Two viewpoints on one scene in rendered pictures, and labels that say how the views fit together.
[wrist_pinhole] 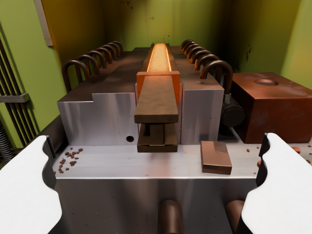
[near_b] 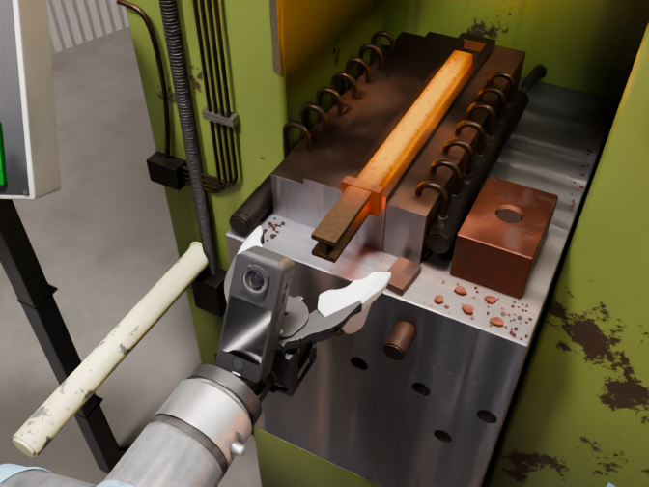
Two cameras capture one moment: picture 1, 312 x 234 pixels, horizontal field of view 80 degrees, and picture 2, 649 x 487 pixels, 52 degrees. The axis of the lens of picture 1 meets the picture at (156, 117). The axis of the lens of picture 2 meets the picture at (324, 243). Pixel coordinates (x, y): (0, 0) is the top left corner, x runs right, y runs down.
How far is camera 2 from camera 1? 58 cm
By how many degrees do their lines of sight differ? 26
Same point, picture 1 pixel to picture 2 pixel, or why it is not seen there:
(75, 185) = not seen: hidden behind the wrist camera
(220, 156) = (402, 277)
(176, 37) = (524, 20)
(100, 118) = (307, 200)
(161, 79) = (358, 196)
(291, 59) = (599, 183)
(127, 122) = not seen: hidden behind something
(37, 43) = (263, 65)
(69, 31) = (307, 37)
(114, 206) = (299, 286)
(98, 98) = (308, 184)
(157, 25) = not seen: outside the picture
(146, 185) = (328, 278)
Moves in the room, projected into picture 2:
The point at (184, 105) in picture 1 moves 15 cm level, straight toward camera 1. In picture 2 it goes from (387, 216) to (312, 299)
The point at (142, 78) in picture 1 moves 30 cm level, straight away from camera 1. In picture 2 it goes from (346, 186) to (417, 61)
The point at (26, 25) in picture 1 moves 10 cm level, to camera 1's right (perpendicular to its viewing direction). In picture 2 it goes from (256, 43) to (324, 59)
